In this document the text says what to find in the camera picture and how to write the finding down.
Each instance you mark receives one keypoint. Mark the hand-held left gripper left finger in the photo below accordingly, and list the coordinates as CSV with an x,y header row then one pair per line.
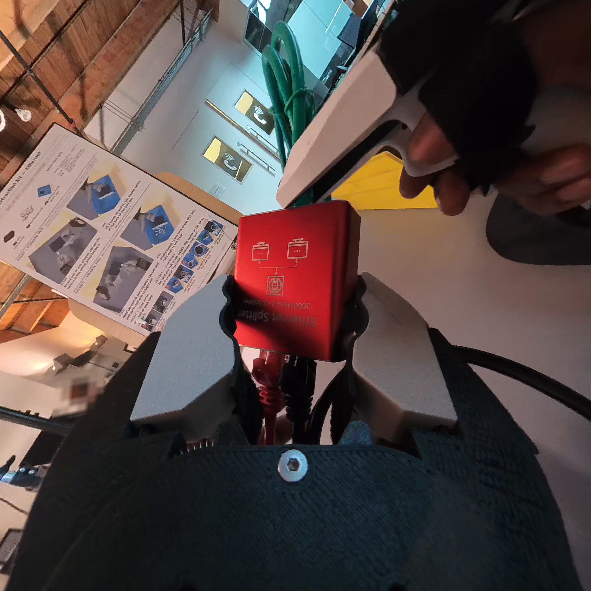
x,y
194,360

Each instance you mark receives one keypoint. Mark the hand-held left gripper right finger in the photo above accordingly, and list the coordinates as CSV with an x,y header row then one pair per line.
x,y
401,364

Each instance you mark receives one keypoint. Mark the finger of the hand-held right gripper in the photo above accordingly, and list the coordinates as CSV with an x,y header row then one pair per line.
x,y
341,129

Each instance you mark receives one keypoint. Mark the yellow plastic bin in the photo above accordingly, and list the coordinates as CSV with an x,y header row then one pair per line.
x,y
383,180

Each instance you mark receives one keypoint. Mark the red ethernet splitter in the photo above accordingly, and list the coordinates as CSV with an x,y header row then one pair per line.
x,y
295,258

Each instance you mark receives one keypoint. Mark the grey desk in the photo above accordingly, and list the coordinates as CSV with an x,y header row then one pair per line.
x,y
461,295

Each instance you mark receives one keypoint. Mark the instruction board with wooden frame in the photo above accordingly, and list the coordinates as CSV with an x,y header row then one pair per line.
x,y
92,221

